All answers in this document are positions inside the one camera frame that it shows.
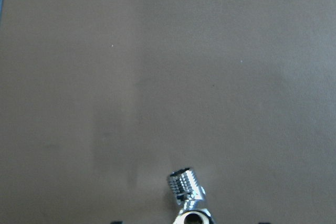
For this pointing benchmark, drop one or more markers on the chrome angle valve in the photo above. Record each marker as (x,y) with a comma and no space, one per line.
(190,196)

